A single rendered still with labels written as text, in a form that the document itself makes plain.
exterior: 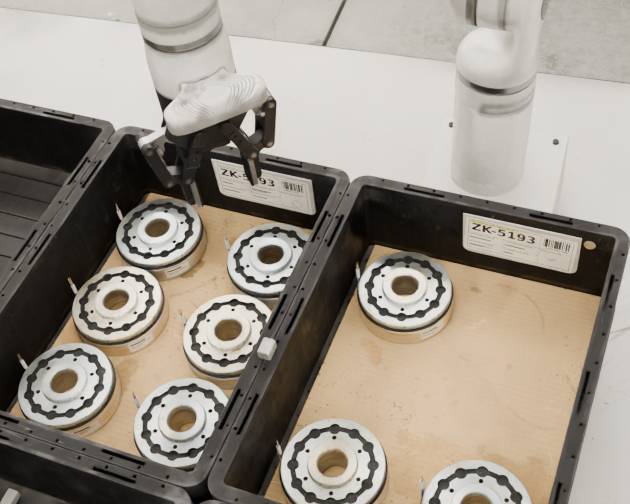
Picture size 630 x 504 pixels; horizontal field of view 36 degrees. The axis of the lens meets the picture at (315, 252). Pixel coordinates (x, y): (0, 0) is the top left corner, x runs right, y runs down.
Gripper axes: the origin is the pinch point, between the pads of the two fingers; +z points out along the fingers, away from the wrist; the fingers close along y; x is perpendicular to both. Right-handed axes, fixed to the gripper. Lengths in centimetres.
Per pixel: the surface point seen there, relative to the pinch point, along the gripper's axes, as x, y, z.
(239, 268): -0.6, 0.5, 14.5
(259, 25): -149, -51, 99
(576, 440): 37.7, -17.0, 7.5
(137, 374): 5.1, 15.4, 17.5
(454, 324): 16.1, -17.5, 17.4
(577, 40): -96, -121, 99
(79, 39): -73, 3, 30
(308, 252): 7.0, -5.5, 7.4
